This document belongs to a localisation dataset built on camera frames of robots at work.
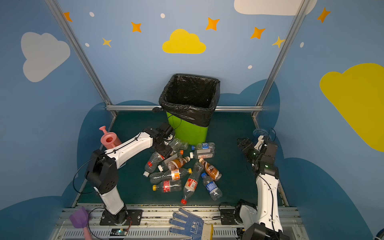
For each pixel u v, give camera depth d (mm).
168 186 787
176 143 909
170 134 757
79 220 732
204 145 981
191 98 1004
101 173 465
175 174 839
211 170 860
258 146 685
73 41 796
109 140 925
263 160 582
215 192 821
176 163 820
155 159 861
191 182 802
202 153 939
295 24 750
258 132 861
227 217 751
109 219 727
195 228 717
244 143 703
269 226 396
